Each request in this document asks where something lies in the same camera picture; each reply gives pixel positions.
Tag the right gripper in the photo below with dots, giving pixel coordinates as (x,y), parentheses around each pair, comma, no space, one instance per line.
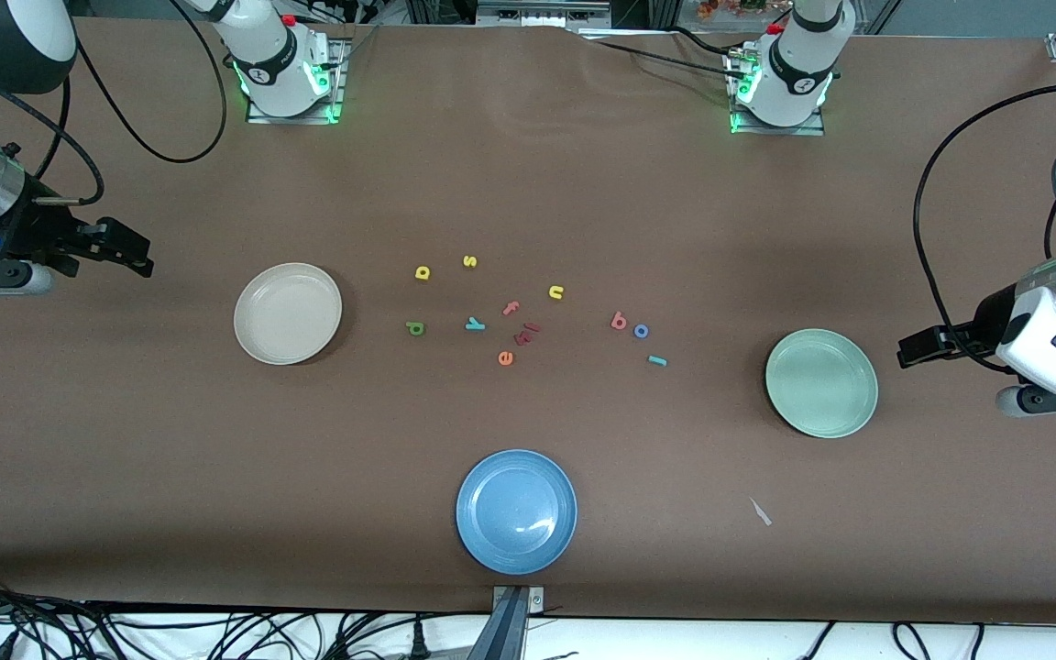
(40,231)

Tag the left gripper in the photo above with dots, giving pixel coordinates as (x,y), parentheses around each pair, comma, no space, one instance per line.
(980,332)

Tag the green letter p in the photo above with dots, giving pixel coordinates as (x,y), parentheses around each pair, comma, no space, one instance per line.
(415,327)

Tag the pink letter b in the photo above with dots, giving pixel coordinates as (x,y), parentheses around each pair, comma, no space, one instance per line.
(619,320)

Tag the teal letter y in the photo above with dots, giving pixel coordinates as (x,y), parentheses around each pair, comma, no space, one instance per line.
(475,323)

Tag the light green plate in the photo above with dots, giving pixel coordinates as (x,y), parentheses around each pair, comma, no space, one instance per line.
(821,385)

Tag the beige brown plate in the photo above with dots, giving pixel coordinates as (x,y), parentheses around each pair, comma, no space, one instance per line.
(285,316)

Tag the brown paper table cover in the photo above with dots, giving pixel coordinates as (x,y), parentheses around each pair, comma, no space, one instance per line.
(125,458)

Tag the small white paper scrap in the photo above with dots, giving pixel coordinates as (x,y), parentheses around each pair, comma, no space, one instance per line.
(760,511)

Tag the orange decoration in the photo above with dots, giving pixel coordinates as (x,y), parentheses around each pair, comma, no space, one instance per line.
(730,9)

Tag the blue plate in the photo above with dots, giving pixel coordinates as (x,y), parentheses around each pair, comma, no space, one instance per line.
(514,513)

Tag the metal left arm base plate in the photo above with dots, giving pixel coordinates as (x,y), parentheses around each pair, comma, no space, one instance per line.
(812,129)

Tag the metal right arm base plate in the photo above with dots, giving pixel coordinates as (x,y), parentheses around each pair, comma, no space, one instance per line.
(337,92)

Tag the grey metal frame equipment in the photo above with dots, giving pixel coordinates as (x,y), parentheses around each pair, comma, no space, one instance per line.
(537,14)

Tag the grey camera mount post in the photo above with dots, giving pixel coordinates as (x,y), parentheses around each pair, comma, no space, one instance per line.
(510,632)

